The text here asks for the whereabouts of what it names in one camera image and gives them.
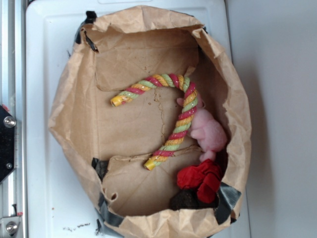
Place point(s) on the pink plush toy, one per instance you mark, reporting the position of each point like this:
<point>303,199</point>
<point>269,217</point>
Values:
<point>208,132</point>

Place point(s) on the brown paper bag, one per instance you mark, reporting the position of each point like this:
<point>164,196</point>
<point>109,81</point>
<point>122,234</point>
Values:
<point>107,146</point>

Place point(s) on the red crumpled cloth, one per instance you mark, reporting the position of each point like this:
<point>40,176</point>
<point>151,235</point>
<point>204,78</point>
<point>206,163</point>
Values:
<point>204,178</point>

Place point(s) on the dark brown lump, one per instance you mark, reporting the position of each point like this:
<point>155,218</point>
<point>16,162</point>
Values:
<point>187,199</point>

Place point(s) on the multicolored twisted rope toy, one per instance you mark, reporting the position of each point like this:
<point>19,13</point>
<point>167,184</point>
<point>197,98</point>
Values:
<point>184,121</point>

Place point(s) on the black mounting bracket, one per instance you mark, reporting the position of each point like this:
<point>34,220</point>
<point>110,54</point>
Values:
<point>7,143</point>

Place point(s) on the aluminium frame rail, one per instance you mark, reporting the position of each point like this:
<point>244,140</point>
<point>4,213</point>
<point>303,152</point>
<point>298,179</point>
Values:
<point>13,197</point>

